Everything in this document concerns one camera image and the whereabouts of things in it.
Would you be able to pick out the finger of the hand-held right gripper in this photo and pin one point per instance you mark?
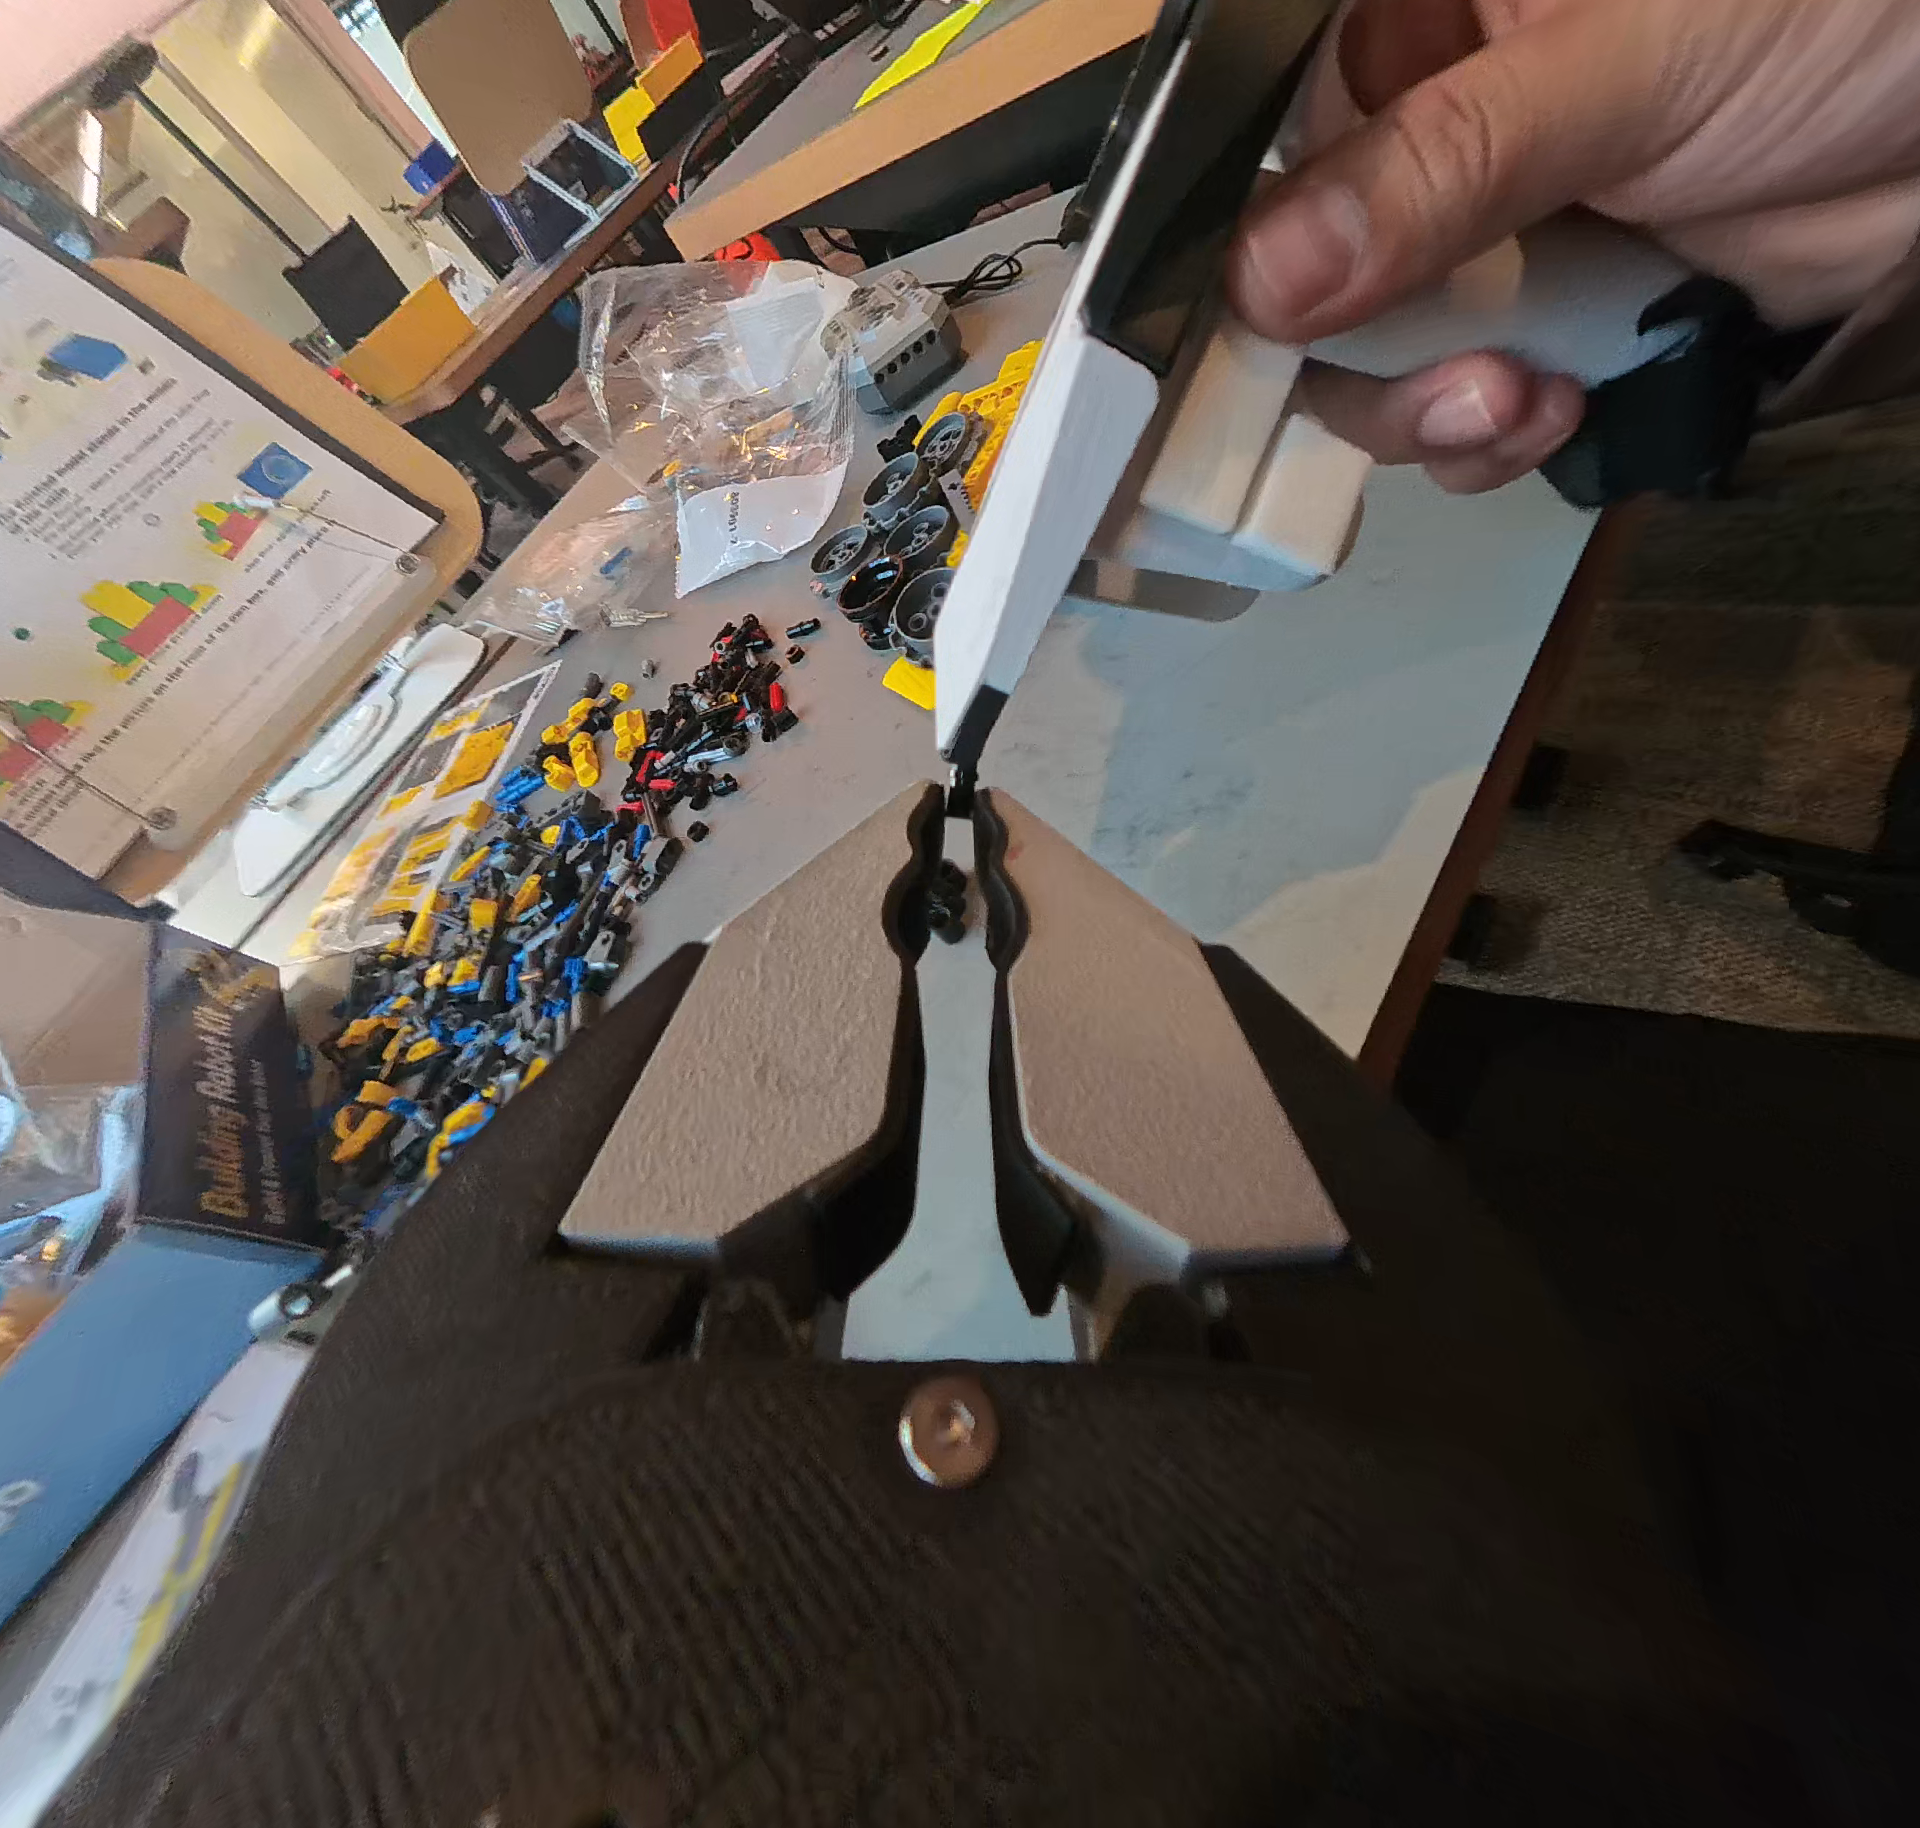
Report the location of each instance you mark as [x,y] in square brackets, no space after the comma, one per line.
[1068,479]
[1057,271]

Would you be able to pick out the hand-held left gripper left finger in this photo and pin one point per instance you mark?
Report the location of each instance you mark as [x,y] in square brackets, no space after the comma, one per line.
[753,1080]

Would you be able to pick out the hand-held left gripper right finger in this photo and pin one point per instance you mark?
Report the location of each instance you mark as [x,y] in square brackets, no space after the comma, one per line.
[1155,1094]

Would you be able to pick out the black multi-hole connector piece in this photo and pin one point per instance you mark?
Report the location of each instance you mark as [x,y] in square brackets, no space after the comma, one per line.
[945,900]

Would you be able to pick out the pile of small building parts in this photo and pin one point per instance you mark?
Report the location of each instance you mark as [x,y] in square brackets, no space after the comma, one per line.
[541,869]

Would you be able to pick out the grey desk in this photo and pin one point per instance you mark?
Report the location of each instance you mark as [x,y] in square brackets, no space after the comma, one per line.
[1260,780]

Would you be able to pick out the person's right hand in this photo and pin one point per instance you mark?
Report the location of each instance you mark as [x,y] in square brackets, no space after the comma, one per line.
[1621,90]

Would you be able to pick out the pile of yellow beams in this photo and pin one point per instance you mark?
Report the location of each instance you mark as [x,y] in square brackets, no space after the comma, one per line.
[992,405]

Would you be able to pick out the grey motor block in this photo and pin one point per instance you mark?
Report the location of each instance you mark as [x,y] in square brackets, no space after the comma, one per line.
[902,344]

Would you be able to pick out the group of grey toothed wheels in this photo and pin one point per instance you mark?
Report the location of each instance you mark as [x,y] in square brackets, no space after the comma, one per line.
[902,539]

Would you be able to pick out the background wooden table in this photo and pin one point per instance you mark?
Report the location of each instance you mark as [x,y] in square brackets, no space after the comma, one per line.
[902,118]

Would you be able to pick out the yellow curved panel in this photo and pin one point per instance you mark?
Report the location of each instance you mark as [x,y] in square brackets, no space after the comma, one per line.
[910,683]

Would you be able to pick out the white-labelled plastic bag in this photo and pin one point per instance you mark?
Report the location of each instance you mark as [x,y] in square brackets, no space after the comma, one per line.
[753,524]

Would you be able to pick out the crumpled clear plastic bag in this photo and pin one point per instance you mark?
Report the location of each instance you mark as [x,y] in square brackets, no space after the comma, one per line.
[706,390]

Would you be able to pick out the sticker sheet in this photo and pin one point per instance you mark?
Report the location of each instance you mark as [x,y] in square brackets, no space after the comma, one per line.
[452,764]

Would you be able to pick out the black office chair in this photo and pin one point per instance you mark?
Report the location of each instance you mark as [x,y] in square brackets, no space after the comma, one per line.
[1831,885]

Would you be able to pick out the clear plastic bag with parts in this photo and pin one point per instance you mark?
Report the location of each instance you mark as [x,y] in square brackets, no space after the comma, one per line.
[48,1201]

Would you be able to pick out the instruction booklet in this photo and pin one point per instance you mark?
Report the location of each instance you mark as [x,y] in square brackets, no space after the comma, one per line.
[151,1590]

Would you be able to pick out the blue cardboard box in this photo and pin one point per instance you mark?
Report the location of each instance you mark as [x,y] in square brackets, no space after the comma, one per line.
[181,511]

